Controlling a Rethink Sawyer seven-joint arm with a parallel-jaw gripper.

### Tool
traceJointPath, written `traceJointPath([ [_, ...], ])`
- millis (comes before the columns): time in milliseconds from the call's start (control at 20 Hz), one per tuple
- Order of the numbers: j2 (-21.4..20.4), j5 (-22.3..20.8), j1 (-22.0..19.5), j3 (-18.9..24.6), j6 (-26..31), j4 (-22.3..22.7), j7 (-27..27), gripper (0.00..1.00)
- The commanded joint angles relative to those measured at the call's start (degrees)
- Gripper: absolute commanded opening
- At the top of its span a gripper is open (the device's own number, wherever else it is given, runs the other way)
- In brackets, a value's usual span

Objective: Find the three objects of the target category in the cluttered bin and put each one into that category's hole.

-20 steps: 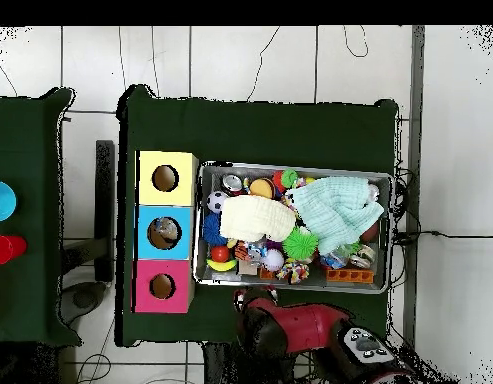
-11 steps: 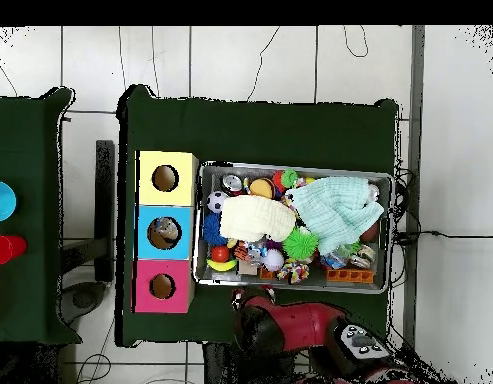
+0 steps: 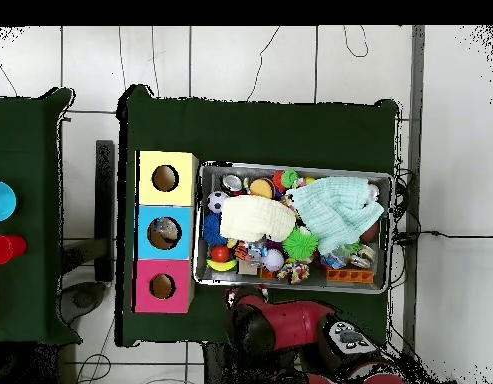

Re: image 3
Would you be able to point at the grey rounded base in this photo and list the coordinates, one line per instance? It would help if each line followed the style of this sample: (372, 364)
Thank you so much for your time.
(84, 300)

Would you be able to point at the shallow metal mesh bin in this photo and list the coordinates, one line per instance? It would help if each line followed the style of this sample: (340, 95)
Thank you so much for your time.
(208, 276)

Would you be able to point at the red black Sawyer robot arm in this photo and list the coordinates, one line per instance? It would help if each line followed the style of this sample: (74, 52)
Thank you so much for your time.
(294, 324)

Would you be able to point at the mint green waffle cloth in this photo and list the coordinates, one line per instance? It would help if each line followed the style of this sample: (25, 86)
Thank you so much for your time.
(334, 212)

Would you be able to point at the red cup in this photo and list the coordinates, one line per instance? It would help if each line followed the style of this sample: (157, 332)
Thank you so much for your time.
(6, 250)

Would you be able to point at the cream waffle cloth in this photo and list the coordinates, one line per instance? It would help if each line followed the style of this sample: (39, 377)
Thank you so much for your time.
(254, 218)

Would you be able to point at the silver drink can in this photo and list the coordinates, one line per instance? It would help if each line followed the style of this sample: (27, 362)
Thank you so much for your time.
(232, 184)

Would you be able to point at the black white soccer ball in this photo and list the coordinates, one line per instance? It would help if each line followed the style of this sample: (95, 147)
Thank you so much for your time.
(216, 202)

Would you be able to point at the small green spiky toy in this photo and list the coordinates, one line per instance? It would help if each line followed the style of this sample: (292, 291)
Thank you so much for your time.
(289, 178)

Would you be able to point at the white baseball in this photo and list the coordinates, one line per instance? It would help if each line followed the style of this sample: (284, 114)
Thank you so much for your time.
(273, 260)

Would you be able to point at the large green spiky eyed toy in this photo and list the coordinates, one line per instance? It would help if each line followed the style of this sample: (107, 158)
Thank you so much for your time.
(300, 244)

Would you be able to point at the blue spiky ball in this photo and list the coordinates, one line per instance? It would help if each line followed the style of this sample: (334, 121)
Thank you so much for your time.
(212, 232)

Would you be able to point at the dark green tablecloth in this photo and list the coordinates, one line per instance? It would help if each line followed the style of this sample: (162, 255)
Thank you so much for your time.
(250, 132)

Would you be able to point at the blue cup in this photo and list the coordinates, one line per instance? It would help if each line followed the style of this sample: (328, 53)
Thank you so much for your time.
(2, 202)

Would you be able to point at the orange plastic block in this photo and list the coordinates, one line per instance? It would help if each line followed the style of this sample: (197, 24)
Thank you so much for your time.
(350, 275)

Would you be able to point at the wooden box with three holes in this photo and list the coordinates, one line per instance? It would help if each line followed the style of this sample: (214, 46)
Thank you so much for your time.
(146, 192)

